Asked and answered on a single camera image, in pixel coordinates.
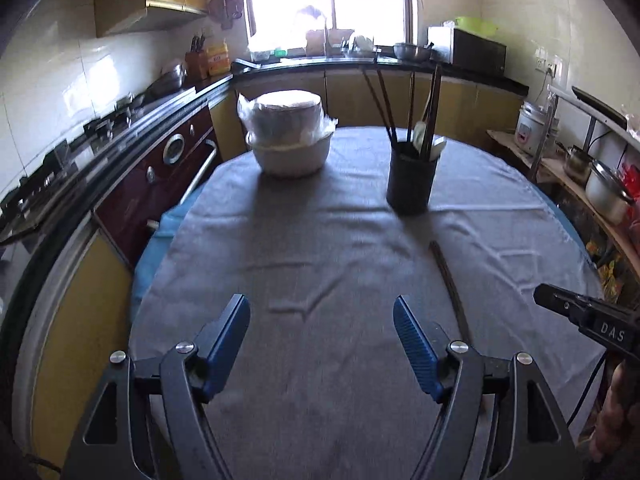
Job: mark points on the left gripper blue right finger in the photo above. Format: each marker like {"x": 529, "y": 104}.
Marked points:
{"x": 426, "y": 350}

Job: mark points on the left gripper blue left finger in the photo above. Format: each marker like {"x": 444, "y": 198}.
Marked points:
{"x": 218, "y": 345}

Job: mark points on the white plastic spoon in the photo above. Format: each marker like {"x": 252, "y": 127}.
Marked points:
{"x": 418, "y": 134}
{"x": 438, "y": 145}

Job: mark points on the yellow kitchen cabinets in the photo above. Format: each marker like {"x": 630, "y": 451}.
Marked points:
{"x": 466, "y": 109}

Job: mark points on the person's right hand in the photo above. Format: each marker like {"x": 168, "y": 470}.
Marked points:
{"x": 618, "y": 421}

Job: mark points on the wooden side shelf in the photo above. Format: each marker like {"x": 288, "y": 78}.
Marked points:
{"x": 554, "y": 168}

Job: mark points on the blue table underlay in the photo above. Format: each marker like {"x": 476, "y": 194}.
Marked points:
{"x": 156, "y": 250}

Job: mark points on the grey tablecloth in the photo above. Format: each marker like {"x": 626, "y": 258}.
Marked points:
{"x": 321, "y": 387}

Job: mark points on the steel pot on shelf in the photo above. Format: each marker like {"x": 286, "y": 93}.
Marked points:
{"x": 607, "y": 193}

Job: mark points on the dark red built-in oven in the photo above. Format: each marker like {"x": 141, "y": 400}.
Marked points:
{"x": 160, "y": 179}

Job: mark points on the black utensil holder cup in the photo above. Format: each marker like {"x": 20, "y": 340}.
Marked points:
{"x": 410, "y": 180}

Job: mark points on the white rice cooker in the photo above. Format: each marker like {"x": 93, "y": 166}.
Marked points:
{"x": 530, "y": 128}

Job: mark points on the plastic-wrapped bowl stack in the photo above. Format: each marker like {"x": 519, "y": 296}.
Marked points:
{"x": 284, "y": 118}

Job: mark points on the gas stove top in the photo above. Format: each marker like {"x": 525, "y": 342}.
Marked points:
{"x": 25, "y": 205}

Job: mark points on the wooden knife block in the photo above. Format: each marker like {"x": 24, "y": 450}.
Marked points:
{"x": 196, "y": 60}

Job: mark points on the steel mixing bowl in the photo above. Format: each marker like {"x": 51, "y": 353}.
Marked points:
{"x": 412, "y": 53}

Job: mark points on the black microwave oven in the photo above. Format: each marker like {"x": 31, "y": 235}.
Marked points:
{"x": 462, "y": 49}

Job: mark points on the green plastic basin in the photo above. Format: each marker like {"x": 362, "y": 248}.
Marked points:
{"x": 476, "y": 26}

